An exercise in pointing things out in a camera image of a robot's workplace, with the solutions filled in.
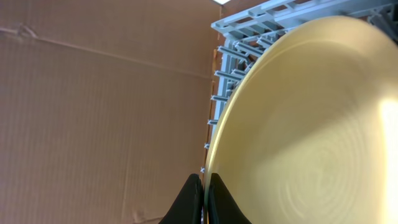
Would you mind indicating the brown cardboard wall panel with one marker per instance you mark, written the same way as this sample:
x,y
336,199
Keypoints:
x,y
104,107

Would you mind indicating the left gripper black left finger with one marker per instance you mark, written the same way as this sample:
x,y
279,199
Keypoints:
x,y
187,207

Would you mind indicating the yellow round plate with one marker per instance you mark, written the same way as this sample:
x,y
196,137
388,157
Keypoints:
x,y
322,190

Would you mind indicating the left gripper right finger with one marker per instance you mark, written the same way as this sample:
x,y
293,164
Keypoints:
x,y
222,208

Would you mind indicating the grey plastic dish rack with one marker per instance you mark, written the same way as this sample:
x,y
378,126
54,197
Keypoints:
x,y
242,37

